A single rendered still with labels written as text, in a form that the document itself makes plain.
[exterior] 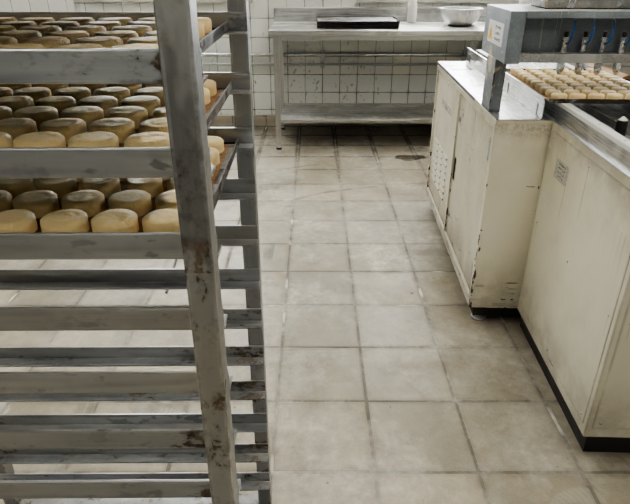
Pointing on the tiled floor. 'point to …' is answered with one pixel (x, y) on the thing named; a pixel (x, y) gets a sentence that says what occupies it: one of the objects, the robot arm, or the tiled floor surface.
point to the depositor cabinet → (487, 185)
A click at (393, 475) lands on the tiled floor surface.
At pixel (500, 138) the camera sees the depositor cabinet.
